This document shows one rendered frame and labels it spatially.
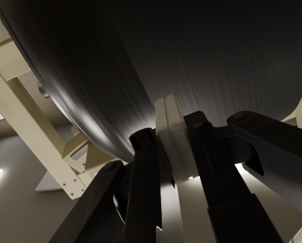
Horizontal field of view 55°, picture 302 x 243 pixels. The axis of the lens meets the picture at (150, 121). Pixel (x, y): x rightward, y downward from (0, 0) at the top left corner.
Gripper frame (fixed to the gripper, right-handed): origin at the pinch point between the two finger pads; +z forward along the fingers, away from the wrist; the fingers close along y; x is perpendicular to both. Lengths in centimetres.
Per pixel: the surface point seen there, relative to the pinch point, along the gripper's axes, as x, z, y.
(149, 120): -2.4, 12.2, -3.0
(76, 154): -24, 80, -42
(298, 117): -27, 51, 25
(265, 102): -6.2, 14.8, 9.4
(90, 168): -26, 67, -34
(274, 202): -191, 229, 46
